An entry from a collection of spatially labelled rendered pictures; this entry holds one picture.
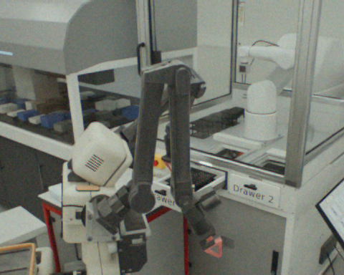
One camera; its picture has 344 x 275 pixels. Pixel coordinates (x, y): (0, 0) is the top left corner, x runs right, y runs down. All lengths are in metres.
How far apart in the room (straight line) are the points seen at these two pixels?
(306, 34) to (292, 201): 0.77
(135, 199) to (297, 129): 0.94
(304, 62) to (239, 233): 1.01
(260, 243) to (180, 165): 1.14
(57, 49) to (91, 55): 0.20
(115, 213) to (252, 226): 1.15
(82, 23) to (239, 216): 1.40
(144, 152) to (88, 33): 1.50
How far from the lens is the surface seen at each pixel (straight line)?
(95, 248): 1.52
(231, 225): 2.32
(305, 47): 1.82
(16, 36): 2.91
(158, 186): 2.04
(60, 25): 2.56
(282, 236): 2.17
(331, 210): 1.73
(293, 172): 1.97
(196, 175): 2.19
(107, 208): 1.24
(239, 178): 2.12
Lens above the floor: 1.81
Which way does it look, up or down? 25 degrees down
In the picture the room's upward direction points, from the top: 1 degrees clockwise
